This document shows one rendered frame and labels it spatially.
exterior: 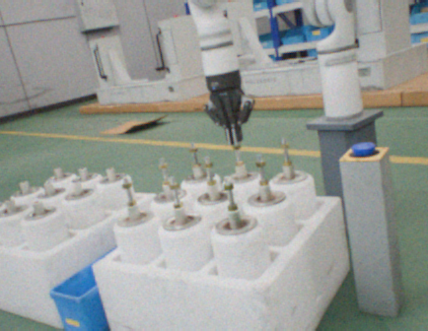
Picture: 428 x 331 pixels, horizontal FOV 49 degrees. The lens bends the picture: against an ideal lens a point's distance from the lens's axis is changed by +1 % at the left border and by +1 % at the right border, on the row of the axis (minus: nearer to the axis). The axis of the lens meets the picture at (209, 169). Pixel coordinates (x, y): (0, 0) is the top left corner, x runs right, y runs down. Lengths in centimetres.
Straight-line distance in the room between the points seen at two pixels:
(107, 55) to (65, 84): 225
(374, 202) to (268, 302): 27
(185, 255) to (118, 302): 20
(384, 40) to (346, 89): 172
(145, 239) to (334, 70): 63
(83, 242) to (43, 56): 648
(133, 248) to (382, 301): 48
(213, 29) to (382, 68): 201
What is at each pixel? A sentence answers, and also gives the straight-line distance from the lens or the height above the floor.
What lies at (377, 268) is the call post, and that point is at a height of 10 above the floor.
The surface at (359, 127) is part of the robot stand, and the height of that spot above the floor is 28.
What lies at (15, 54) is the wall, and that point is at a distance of 739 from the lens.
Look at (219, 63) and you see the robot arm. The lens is 97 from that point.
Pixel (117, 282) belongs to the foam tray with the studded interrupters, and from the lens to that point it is 95.
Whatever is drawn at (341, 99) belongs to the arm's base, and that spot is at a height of 35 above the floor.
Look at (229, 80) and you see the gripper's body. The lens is 97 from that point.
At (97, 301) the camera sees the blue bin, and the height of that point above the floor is 9.
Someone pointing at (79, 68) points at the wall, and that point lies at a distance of 773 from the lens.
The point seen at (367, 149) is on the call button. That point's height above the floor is 33.
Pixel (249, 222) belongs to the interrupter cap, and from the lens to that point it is 80.
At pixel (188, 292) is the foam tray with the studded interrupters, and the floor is 16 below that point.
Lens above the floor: 57
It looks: 16 degrees down
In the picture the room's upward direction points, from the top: 12 degrees counter-clockwise
